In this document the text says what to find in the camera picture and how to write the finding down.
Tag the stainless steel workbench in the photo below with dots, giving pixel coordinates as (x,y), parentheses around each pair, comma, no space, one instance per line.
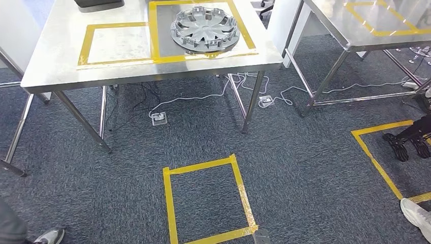
(60,50)

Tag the yellow floor tape square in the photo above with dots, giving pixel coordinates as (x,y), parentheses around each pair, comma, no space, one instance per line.
(202,165)
(376,165)

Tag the metal floor outlet box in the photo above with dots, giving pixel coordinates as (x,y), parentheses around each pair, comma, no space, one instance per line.
(159,118)
(266,100)

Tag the silver plastic wheel cover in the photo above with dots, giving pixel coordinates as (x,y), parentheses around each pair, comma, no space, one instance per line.
(205,30)

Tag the large yellow tape square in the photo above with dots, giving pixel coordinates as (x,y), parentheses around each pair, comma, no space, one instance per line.
(153,33)

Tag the white partition panel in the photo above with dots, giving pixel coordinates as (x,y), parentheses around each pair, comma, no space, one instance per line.
(279,27)
(13,33)

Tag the black office chair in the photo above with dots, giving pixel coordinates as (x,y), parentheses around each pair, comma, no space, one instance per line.
(266,10)

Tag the dark robot body piece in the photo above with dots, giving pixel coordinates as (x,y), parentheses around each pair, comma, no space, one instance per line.
(261,237)

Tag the small yellow tape rectangle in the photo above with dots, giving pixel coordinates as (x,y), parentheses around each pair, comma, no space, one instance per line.
(84,43)

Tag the stainless steel table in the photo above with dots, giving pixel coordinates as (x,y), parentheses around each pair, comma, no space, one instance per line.
(336,20)

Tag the black foam tray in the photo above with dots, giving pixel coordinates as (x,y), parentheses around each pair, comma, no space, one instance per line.
(97,4)

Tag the white power strip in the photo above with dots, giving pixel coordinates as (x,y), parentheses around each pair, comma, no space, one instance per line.
(410,85)

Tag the chrome stool base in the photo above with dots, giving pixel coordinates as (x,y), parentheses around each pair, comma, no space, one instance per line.
(421,50)

